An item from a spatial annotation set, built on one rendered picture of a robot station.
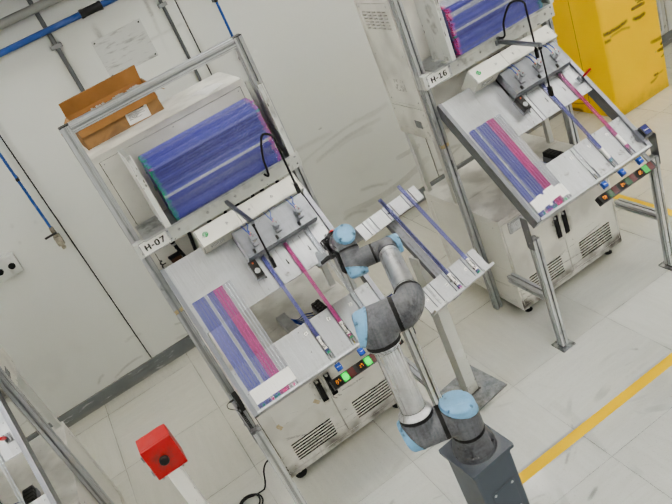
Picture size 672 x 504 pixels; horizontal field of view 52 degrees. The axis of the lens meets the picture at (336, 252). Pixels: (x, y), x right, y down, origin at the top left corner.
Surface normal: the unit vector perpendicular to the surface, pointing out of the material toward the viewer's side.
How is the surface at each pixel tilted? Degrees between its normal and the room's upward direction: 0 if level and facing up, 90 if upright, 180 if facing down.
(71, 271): 90
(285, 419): 90
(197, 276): 46
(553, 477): 0
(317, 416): 90
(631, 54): 90
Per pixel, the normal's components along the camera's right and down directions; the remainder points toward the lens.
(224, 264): 0.06, -0.34
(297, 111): 0.44, 0.30
